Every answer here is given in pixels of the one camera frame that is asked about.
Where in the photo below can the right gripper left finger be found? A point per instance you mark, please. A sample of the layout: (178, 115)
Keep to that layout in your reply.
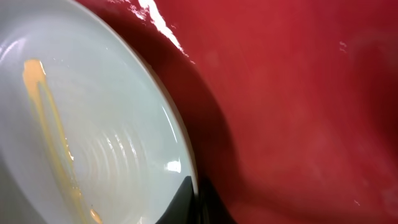
(182, 208)

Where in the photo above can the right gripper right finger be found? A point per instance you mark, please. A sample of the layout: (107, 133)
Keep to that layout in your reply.
(211, 209)

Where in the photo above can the light blue plate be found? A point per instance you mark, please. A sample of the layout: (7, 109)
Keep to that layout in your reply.
(88, 133)

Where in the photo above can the red plastic tray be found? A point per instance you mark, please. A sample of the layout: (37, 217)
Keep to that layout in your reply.
(291, 106)

